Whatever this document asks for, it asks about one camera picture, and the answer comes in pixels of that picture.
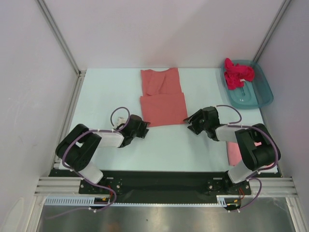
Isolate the salmon t shirt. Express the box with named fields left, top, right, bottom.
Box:
left=140, top=68, right=188, bottom=127

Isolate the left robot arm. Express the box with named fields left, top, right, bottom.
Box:
left=56, top=115, right=150, bottom=193

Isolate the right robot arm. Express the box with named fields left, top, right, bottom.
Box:
left=183, top=106, right=281, bottom=194

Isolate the folded pink t shirt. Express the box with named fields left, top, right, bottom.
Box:
left=226, top=141, right=277, bottom=170

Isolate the crimson t shirt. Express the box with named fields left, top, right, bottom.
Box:
left=224, top=58, right=255, bottom=90

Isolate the teal plastic bin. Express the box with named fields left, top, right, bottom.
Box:
left=221, top=60, right=273, bottom=109

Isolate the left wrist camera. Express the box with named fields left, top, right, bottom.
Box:
left=114, top=117, right=127, bottom=128

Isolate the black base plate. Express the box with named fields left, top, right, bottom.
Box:
left=49, top=169, right=282, bottom=204

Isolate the left aluminium post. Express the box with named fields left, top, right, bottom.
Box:
left=36, top=0, right=82, bottom=75

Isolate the aluminium post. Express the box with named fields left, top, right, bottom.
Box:
left=36, top=0, right=82, bottom=75
left=252, top=0, right=293, bottom=62

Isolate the white cable duct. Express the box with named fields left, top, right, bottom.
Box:
left=44, top=195, right=240, bottom=207

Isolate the right aluminium post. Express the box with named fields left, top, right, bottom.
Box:
left=252, top=0, right=293, bottom=62

